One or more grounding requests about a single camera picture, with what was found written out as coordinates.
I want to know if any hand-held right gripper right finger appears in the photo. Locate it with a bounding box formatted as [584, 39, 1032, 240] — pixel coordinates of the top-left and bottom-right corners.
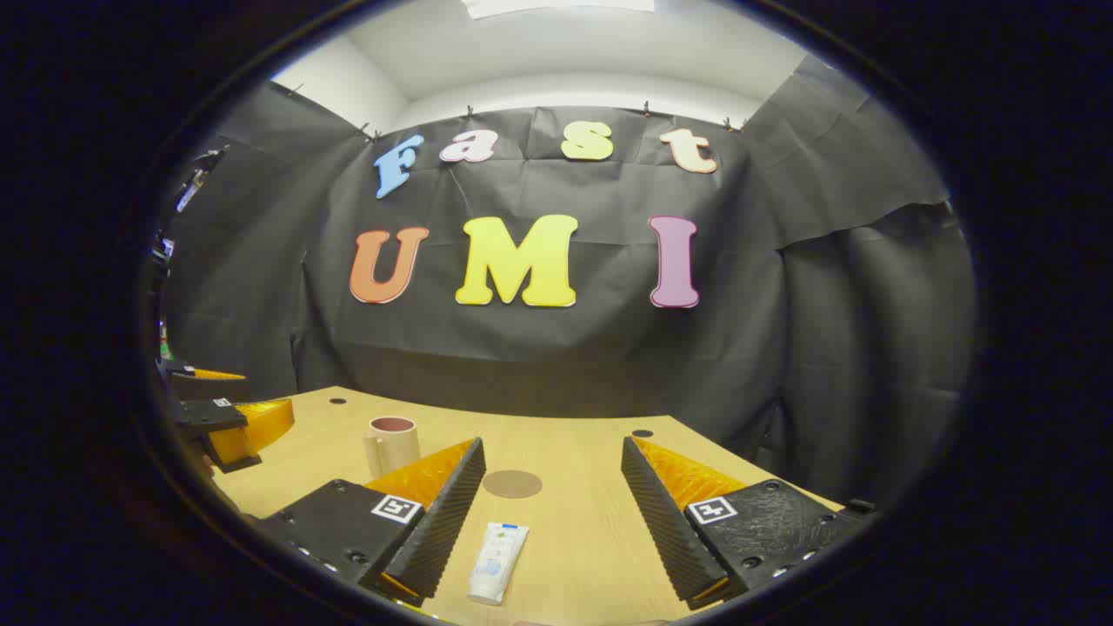
[621, 436, 879, 611]

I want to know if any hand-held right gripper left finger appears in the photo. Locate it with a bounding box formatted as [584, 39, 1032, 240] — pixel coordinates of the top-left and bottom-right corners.
[252, 436, 488, 608]

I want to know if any white toothpaste tube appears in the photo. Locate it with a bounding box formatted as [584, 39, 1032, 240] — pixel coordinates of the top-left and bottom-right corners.
[467, 522, 530, 606]

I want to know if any brown round coaster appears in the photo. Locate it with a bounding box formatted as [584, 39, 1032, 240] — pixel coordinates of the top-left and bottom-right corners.
[483, 469, 543, 500]

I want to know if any beige cup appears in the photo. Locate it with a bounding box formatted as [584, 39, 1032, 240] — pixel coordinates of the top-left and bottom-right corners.
[363, 416, 422, 479]

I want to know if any wooden desktop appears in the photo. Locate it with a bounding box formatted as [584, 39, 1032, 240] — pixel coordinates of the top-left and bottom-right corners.
[187, 385, 844, 626]

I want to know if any black backdrop cloth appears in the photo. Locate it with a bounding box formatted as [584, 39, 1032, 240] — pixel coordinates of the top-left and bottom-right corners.
[161, 52, 979, 505]

